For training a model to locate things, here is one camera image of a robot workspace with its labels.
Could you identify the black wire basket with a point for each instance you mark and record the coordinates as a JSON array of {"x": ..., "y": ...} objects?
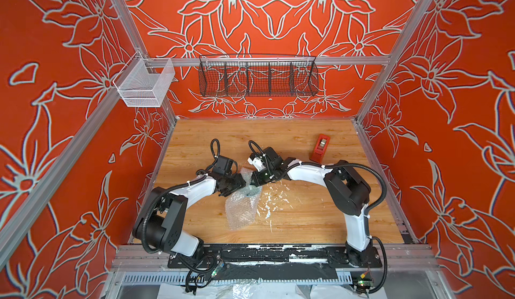
[{"x": 257, "y": 75}]

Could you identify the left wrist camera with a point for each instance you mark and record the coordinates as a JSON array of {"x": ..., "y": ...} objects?
[{"x": 225, "y": 166}]

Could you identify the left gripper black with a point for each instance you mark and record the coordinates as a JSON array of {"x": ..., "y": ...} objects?
[{"x": 239, "y": 183}]

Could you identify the clear bubble wrap sheet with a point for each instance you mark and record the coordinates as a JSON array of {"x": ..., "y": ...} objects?
[{"x": 241, "y": 207}]

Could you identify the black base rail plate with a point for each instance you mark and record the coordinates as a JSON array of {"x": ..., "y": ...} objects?
[{"x": 335, "y": 256}]

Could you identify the grey cable duct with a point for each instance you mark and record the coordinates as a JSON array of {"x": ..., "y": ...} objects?
[{"x": 179, "y": 278}]

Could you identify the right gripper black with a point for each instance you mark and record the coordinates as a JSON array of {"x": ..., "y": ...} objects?
[{"x": 261, "y": 176}]

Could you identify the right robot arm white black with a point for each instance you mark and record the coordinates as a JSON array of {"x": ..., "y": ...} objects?
[{"x": 348, "y": 190}]

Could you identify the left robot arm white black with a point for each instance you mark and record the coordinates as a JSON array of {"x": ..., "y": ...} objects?
[{"x": 159, "y": 225}]

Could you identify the clear plastic bin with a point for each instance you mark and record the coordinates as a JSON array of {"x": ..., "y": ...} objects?
[{"x": 144, "y": 82}]

